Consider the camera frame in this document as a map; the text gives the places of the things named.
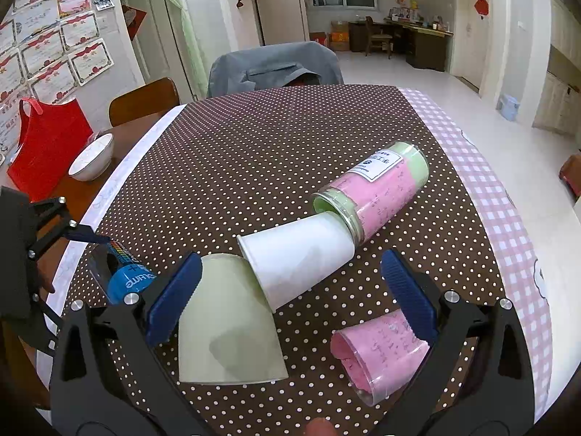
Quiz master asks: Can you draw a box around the green door curtain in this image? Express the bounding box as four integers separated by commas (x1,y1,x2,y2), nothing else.
136,0,210,101

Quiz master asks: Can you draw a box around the wooden desk chair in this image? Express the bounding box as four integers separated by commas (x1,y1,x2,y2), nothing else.
365,16,393,58

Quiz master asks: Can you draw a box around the white paper cup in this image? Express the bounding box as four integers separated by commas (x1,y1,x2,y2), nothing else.
237,211,355,311

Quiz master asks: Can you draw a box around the brown polka dot tablecloth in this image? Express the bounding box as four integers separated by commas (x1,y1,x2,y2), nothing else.
96,85,503,435

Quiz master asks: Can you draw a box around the pink clear plastic cup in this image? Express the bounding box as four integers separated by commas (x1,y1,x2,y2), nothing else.
330,310,429,407

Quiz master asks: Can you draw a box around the dark wooden desk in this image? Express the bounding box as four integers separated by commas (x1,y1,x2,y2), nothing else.
348,20,453,72

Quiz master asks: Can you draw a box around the pink checkered tablecloth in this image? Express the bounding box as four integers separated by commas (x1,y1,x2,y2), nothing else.
400,88,552,419

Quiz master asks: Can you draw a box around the brown wooden chair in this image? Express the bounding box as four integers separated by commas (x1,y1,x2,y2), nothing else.
108,78,179,127

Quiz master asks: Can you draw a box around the pink green clear jar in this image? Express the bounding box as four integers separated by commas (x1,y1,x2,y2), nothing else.
312,141,429,246

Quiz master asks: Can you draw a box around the white ceramic bowl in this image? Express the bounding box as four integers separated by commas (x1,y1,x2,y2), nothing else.
68,133,114,182

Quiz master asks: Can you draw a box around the light blue trash bin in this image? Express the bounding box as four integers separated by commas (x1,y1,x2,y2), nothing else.
497,93,520,122

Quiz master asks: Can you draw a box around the pale green plastic cup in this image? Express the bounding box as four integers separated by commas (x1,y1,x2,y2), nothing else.
178,254,289,385

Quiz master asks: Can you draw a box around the left hand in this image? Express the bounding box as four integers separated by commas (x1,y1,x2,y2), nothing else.
36,258,57,293

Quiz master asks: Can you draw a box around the red felt tote bag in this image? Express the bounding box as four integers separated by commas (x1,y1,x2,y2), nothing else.
8,97,94,202

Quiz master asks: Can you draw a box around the cream wall cabinet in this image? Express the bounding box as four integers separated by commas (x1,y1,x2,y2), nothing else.
517,0,580,139

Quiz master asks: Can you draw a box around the chair with grey jacket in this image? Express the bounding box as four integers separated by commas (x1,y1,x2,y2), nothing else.
207,41,344,97

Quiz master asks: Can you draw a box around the right hand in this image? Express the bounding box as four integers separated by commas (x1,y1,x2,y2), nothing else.
302,418,337,436

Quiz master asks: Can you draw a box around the white refrigerator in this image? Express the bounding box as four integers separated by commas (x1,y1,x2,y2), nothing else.
255,0,309,45

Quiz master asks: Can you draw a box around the blue black metal cup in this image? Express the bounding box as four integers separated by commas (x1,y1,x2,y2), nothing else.
88,240,157,305

